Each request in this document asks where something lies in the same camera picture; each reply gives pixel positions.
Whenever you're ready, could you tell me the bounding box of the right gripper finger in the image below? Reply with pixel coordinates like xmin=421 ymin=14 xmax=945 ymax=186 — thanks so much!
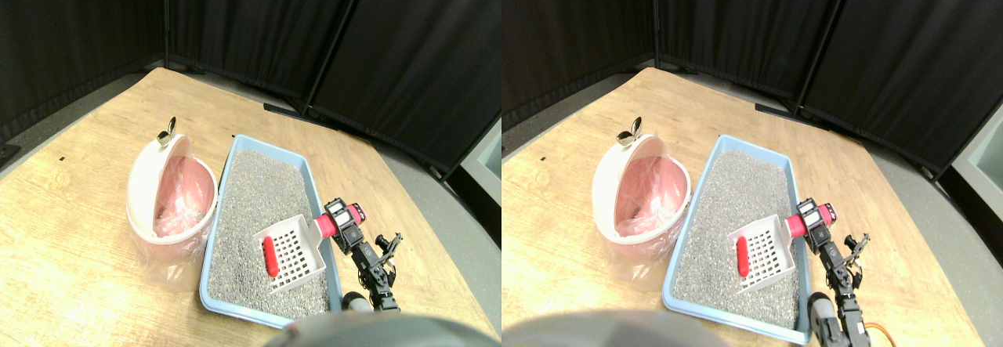
xmin=795 ymin=197 xmax=828 ymax=237
xmin=324 ymin=197 xmax=356 ymax=237

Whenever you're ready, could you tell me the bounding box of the white scoop with red handle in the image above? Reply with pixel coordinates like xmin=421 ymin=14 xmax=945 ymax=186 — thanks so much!
xmin=252 ymin=203 xmax=366 ymax=295
xmin=726 ymin=202 xmax=838 ymax=293

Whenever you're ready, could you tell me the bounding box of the blue litter tray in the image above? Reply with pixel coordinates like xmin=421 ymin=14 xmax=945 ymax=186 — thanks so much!
xmin=662 ymin=134 xmax=812 ymax=345
xmin=199 ymin=134 xmax=346 ymax=329

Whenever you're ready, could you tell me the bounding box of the black curtain stand foot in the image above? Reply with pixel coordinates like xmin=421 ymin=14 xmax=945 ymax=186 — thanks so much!
xmin=263 ymin=102 xmax=339 ymax=130
xmin=755 ymin=102 xmax=828 ymax=132

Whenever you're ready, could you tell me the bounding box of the white shelf unit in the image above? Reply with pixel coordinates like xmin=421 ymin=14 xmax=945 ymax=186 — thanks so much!
xmin=462 ymin=120 xmax=502 ymax=207
xmin=952 ymin=120 xmax=1003 ymax=200

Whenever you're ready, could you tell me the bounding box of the white bin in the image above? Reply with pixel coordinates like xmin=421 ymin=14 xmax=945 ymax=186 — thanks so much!
xmin=127 ymin=117 xmax=219 ymax=285
xmin=592 ymin=117 xmax=692 ymax=282

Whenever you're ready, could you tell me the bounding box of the orange wire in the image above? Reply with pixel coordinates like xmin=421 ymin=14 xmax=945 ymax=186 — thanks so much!
xmin=865 ymin=324 xmax=896 ymax=347

